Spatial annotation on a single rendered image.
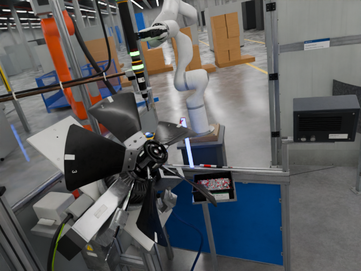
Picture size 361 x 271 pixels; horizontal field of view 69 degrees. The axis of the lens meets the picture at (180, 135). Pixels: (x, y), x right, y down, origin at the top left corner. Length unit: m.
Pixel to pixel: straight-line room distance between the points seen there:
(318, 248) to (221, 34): 7.69
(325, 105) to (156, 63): 9.27
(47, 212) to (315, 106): 1.37
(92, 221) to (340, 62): 2.43
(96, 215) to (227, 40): 8.52
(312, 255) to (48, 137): 1.90
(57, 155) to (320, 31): 2.32
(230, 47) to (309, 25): 6.65
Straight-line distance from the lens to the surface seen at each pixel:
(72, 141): 0.97
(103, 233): 1.05
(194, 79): 1.70
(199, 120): 1.77
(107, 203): 1.06
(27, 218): 1.64
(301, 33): 2.74
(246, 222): 1.80
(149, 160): 1.06
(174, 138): 1.27
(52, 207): 1.49
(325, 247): 2.36
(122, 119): 1.20
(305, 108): 1.32
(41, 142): 1.26
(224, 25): 9.18
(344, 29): 2.77
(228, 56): 9.28
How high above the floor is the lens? 1.69
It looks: 23 degrees down
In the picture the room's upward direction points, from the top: 11 degrees counter-clockwise
